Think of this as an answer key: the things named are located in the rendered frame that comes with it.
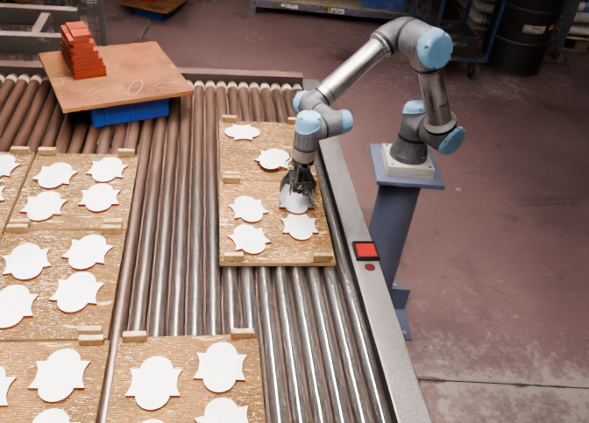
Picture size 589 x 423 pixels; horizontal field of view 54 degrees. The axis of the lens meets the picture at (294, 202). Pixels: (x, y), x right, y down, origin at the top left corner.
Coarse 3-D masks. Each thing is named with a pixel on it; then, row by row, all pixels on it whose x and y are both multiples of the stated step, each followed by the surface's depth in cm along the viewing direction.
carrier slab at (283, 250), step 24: (240, 192) 199; (264, 192) 201; (264, 216) 190; (312, 216) 193; (288, 240) 182; (312, 240) 183; (240, 264) 173; (264, 264) 174; (288, 264) 175; (312, 264) 176
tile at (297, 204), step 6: (288, 192) 200; (288, 198) 197; (294, 198) 197; (300, 198) 198; (306, 198) 198; (282, 204) 194; (288, 204) 194; (294, 204) 194; (300, 204) 195; (306, 204) 195; (288, 210) 191; (294, 210) 191; (300, 210) 192; (306, 210) 192
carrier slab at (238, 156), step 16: (224, 128) 231; (256, 128) 234; (272, 128) 235; (288, 128) 236; (224, 144) 222; (240, 144) 223; (256, 144) 224; (272, 144) 226; (288, 144) 227; (224, 160) 213; (240, 160) 214; (256, 176) 208; (272, 176) 209
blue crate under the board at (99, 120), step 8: (128, 104) 226; (136, 104) 227; (144, 104) 229; (152, 104) 231; (160, 104) 232; (88, 112) 229; (96, 112) 221; (104, 112) 222; (112, 112) 224; (120, 112) 226; (128, 112) 228; (136, 112) 229; (144, 112) 231; (152, 112) 233; (160, 112) 234; (168, 112) 237; (96, 120) 223; (104, 120) 225; (112, 120) 226; (120, 120) 228; (128, 120) 230; (136, 120) 231
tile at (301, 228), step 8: (288, 216) 190; (296, 216) 190; (304, 216) 191; (288, 224) 187; (296, 224) 187; (304, 224) 188; (312, 224) 188; (288, 232) 184; (296, 232) 184; (304, 232) 184; (312, 232) 185; (296, 240) 182; (304, 240) 182
